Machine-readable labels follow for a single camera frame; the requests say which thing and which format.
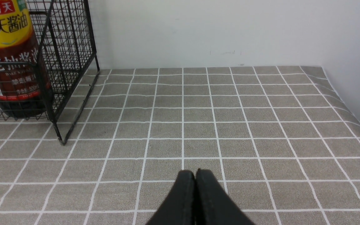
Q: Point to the dark soy sauce bottle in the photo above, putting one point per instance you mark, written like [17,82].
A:
[20,96]

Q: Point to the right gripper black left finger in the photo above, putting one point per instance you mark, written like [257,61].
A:
[178,206]

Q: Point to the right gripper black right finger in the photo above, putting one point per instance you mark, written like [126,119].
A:
[212,205]

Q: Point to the grey checkered tablecloth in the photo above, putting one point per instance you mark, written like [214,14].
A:
[279,139]

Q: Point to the black wire mesh shelf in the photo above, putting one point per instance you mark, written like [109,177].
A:
[46,47]

